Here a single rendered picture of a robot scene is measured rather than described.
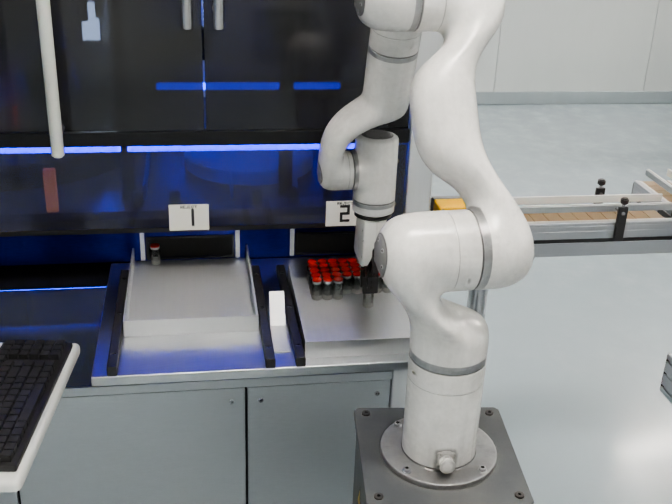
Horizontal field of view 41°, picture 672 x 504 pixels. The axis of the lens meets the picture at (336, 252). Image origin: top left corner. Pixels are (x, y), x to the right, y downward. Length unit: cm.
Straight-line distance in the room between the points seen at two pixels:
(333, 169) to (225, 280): 43
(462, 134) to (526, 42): 568
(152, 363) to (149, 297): 26
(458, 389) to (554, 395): 196
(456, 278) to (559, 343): 239
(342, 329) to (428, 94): 63
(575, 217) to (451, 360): 105
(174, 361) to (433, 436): 53
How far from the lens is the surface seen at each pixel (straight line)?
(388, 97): 161
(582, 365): 352
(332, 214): 196
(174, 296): 191
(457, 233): 126
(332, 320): 181
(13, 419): 168
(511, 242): 129
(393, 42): 156
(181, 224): 195
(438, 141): 130
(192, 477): 230
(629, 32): 729
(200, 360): 168
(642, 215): 240
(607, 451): 309
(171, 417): 219
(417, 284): 125
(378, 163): 170
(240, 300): 188
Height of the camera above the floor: 176
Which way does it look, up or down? 25 degrees down
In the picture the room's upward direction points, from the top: 2 degrees clockwise
